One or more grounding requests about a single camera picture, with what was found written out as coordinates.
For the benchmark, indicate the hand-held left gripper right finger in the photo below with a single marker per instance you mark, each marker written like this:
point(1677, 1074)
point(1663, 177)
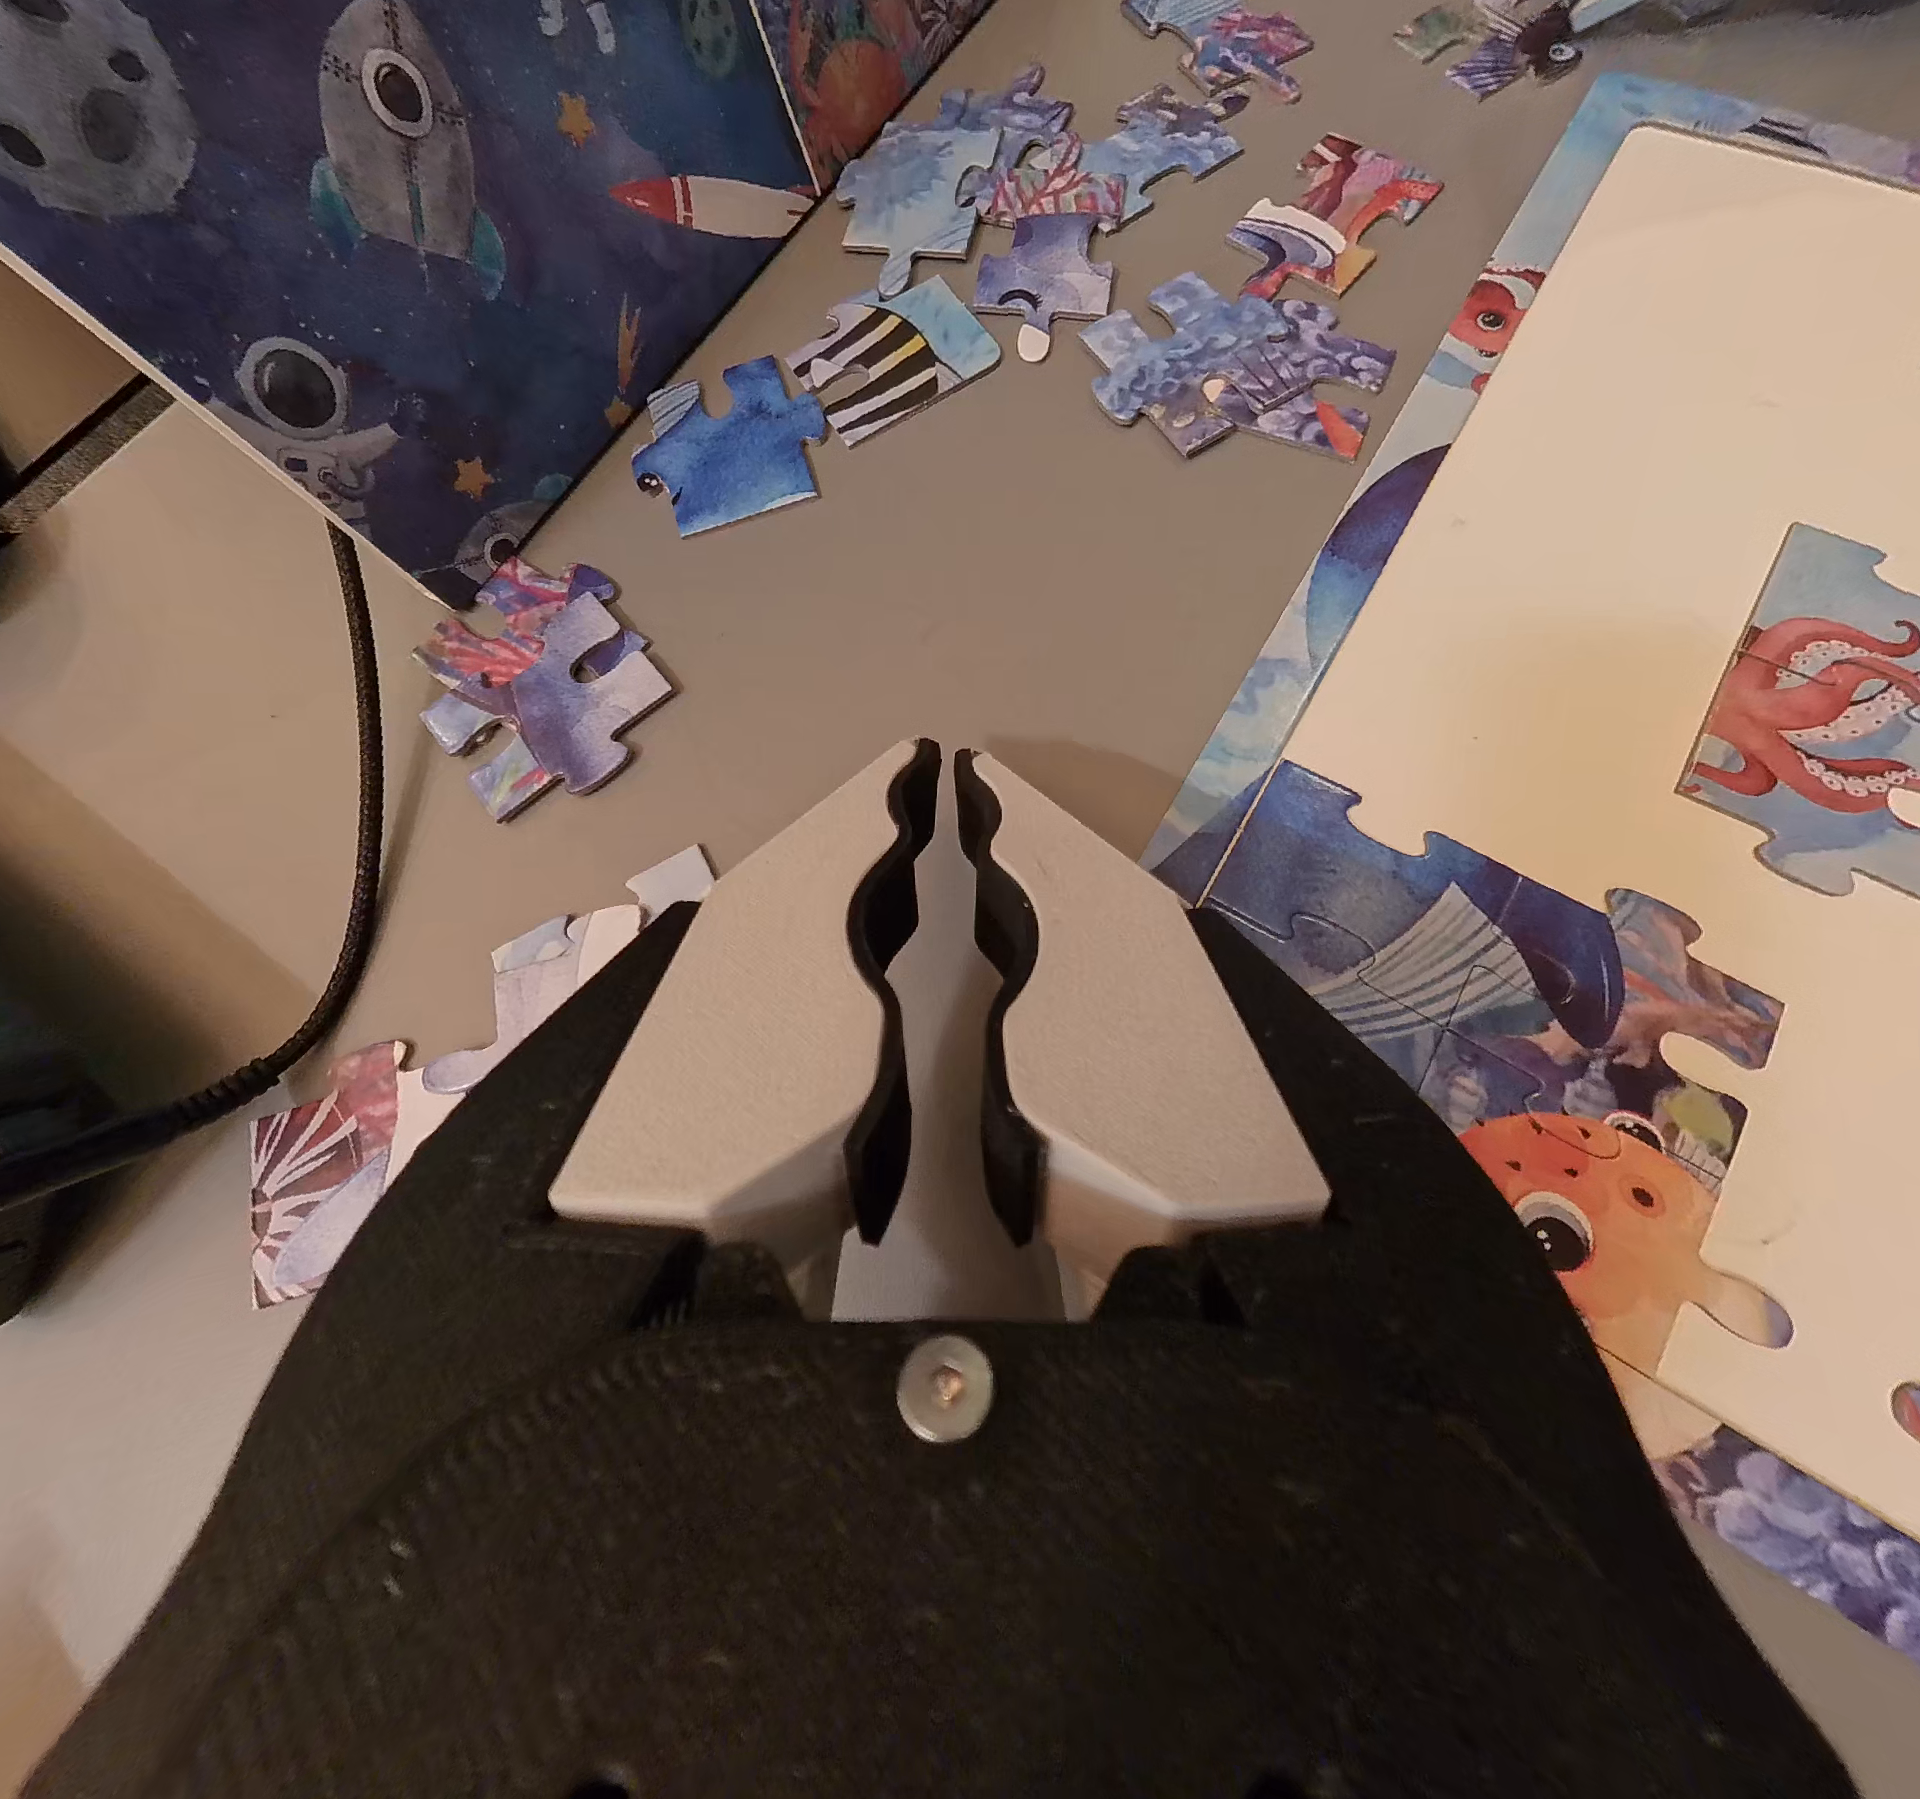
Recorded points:
point(1158, 1080)

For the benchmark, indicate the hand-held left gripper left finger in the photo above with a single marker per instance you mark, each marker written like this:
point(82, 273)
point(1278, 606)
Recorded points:
point(718, 1080)

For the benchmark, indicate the pale blue striped jigsaw piece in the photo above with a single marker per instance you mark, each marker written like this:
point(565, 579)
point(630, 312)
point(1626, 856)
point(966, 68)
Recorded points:
point(574, 962)

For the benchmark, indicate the assembled whale pufferfish puzzle section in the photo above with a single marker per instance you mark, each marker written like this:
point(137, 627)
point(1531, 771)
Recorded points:
point(1471, 927)

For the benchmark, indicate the scattered loose puzzle pieces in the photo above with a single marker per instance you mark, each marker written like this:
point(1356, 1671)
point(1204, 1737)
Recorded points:
point(732, 457)

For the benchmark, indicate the assembled octopus puzzle section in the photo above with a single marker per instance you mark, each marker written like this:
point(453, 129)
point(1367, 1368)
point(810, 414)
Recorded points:
point(1799, 719)

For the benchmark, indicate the space and ocean puzzle box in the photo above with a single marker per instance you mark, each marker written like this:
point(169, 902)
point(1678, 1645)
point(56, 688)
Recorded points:
point(451, 252)

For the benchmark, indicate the ocean print puzzle frame board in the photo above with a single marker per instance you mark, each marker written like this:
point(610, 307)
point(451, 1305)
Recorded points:
point(1576, 482)

